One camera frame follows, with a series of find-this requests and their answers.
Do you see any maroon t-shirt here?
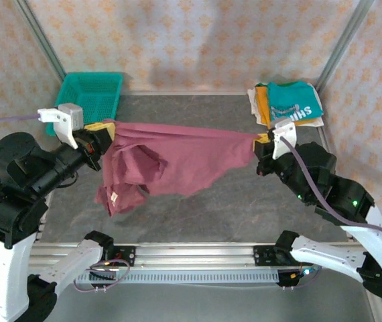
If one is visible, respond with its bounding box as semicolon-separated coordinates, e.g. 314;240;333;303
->
93;119;262;218

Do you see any aluminium table edge rail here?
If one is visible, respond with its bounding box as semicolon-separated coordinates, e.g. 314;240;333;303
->
120;89;318;97

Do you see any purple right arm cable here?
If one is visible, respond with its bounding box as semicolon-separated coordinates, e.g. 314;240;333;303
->
281;137;382;291

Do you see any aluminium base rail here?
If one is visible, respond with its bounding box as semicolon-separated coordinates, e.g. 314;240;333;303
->
29;241;363;270

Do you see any orange folded t-shirt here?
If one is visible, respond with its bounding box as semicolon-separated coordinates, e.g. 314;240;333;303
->
255;86;312;130

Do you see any white folded t-shirt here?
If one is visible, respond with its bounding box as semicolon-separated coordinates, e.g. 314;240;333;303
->
247;85;325;128

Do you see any thin black gripper wire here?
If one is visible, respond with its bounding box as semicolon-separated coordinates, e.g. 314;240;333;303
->
56;169;80;189

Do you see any black electronics mount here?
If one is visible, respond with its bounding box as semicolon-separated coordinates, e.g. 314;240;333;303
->
276;267;312;290
88;270;117;290

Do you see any white slotted cable duct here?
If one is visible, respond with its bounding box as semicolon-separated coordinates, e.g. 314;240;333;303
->
75;270;281;285

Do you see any aluminium table side rail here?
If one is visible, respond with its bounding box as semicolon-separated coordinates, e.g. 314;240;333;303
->
36;137;66;243
316;125;359;243

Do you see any aluminium frame post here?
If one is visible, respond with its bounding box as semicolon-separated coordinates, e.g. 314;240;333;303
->
315;0;375;91
13;0;67;83

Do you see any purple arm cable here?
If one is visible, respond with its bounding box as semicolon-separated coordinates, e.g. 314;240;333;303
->
281;137;382;291
0;113;132;319

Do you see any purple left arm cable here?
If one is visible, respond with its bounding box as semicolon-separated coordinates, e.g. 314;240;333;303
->
0;113;132;319

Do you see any teal printed folded t-shirt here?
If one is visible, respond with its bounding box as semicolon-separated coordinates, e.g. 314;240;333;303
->
266;81;324;125

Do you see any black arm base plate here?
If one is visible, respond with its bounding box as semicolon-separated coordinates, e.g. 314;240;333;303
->
105;246;137;268
253;244;294;268

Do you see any teal plastic basket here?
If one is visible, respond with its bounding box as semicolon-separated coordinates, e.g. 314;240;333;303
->
45;72;124;138

